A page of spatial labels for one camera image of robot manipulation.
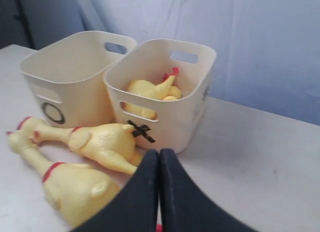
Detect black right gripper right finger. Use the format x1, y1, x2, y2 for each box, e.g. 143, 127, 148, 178
159, 149, 255, 232

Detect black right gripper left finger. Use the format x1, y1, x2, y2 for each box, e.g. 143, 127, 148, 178
73, 149, 159, 232

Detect whole rubber chicken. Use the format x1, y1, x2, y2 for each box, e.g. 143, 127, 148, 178
7, 131, 120, 228
17, 116, 143, 175

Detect headless rubber chicken body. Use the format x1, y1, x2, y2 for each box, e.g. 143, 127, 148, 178
124, 67, 182, 119

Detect cream bin marked X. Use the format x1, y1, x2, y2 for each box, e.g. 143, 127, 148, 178
103, 39, 217, 153

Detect cream bin marked O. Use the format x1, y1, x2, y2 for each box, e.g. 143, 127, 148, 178
20, 31, 137, 128

